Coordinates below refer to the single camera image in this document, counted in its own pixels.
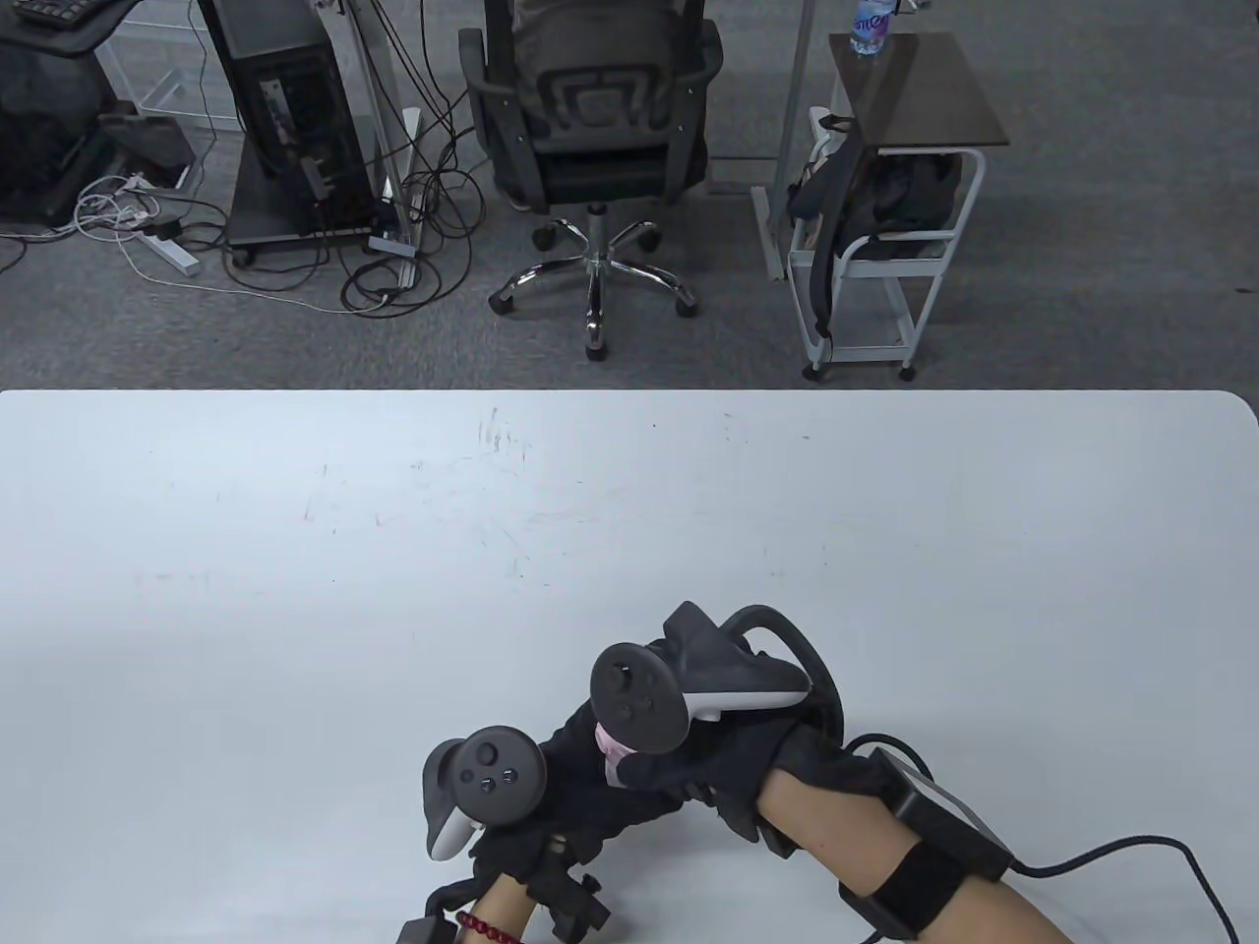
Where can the white metal pole stand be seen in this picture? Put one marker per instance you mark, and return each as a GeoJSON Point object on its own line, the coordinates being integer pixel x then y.
{"type": "Point", "coordinates": [777, 231]}

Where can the black computer tower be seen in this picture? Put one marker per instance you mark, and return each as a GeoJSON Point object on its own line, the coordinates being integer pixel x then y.
{"type": "Point", "coordinates": [285, 88]}

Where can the person's left hand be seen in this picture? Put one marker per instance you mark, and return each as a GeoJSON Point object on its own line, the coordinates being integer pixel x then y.
{"type": "Point", "coordinates": [570, 796]}

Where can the clear plastic water bottle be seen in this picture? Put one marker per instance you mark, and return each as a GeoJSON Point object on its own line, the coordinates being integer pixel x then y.
{"type": "Point", "coordinates": [871, 29]}

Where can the pink thermos cap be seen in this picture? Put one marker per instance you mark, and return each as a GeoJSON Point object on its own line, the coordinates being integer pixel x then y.
{"type": "Point", "coordinates": [612, 742]}

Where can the black forearm sensor box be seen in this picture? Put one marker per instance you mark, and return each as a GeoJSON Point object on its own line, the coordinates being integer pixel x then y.
{"type": "Point", "coordinates": [944, 816]}
{"type": "Point", "coordinates": [425, 932]}

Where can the white power strip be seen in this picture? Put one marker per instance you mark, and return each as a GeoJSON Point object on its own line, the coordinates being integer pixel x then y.
{"type": "Point", "coordinates": [169, 253]}

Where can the black backpack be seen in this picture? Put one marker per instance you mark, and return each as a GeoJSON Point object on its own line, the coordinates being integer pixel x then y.
{"type": "Point", "coordinates": [900, 197]}

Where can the person's right forearm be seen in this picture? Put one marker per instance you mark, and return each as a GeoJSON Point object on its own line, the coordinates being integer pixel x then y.
{"type": "Point", "coordinates": [826, 836]}

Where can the person's left forearm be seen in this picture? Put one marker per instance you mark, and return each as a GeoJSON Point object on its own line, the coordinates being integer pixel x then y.
{"type": "Point", "coordinates": [502, 910]}

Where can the white cart with dark top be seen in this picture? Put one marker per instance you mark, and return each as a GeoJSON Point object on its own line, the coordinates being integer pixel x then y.
{"type": "Point", "coordinates": [920, 88]}

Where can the black keyboard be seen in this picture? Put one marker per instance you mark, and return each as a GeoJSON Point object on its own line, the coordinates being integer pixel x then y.
{"type": "Point", "coordinates": [49, 10]}

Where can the black desk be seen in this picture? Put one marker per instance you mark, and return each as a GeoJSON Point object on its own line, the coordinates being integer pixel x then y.
{"type": "Point", "coordinates": [69, 37]}

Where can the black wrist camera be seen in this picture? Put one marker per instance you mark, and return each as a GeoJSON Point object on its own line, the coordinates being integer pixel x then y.
{"type": "Point", "coordinates": [575, 900]}

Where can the person's right hand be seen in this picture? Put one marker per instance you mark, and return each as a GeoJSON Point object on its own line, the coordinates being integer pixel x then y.
{"type": "Point", "coordinates": [757, 757]}

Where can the black wheeled computer stand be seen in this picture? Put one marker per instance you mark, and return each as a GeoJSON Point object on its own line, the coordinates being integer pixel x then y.
{"type": "Point", "coordinates": [261, 214]}

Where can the silver metal stand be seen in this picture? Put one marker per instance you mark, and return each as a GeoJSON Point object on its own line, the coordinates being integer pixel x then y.
{"type": "Point", "coordinates": [393, 246]}

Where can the grey VR controller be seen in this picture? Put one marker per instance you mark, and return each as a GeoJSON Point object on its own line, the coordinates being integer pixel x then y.
{"type": "Point", "coordinates": [639, 700]}
{"type": "Point", "coordinates": [497, 775]}

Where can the black office chair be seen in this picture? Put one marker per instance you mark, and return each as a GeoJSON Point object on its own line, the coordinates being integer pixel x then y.
{"type": "Point", "coordinates": [590, 167]}

